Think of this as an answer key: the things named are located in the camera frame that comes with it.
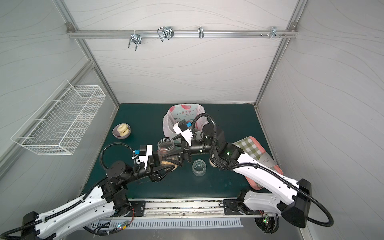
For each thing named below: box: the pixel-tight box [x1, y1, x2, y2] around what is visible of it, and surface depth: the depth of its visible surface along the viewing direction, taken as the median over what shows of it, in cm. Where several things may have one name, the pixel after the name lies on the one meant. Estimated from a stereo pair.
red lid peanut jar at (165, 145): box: [157, 137, 178, 168], surface depth 56 cm
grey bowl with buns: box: [112, 123, 131, 139], surface depth 100 cm
